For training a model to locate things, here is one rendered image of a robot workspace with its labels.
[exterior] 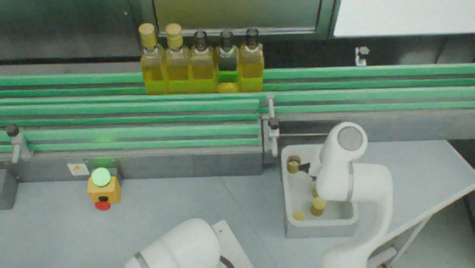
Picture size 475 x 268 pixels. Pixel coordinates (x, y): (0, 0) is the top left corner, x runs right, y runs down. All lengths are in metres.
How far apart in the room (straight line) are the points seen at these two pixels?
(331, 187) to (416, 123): 0.54
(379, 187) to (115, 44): 0.82
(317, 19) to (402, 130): 0.38
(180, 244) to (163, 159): 0.44
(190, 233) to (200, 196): 0.47
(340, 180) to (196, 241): 0.29
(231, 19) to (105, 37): 0.35
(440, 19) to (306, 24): 0.34
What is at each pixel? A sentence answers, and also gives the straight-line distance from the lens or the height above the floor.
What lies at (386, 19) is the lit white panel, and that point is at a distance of 1.40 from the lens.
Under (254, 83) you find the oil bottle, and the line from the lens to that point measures 1.29.
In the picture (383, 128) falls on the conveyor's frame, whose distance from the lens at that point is 1.47.
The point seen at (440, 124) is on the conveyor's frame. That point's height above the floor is 0.84.
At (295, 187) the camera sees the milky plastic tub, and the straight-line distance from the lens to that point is 1.39.
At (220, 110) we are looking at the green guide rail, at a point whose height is 0.93.
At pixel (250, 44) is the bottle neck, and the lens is 1.20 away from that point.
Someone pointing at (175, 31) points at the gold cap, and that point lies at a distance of 1.17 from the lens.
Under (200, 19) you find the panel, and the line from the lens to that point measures 1.34.
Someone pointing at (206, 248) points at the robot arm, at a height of 1.13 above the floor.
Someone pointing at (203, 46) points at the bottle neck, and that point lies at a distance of 1.20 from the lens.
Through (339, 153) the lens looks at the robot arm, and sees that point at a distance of 1.01.
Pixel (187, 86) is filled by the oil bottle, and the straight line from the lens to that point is 1.29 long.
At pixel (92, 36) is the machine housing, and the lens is 1.47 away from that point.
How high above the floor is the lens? 2.01
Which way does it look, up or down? 57 degrees down
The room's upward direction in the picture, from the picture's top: straight up
